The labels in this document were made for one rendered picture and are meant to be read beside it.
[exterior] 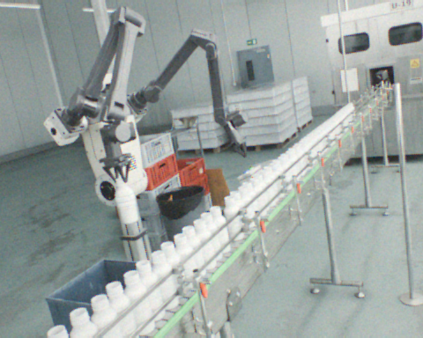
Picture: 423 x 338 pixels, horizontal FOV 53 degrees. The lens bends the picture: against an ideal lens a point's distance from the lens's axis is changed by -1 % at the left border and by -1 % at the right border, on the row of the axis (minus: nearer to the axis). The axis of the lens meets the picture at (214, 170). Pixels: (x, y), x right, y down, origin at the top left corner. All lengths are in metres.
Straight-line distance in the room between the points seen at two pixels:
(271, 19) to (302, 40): 1.04
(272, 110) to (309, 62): 4.04
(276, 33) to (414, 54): 6.68
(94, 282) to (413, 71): 5.02
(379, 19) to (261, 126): 3.23
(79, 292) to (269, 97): 6.73
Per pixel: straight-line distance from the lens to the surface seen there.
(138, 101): 2.15
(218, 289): 1.42
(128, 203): 1.53
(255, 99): 8.21
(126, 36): 1.63
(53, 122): 1.88
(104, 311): 1.05
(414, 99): 6.09
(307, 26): 11.96
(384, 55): 6.06
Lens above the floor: 1.62
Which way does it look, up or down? 13 degrees down
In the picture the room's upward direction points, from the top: 10 degrees counter-clockwise
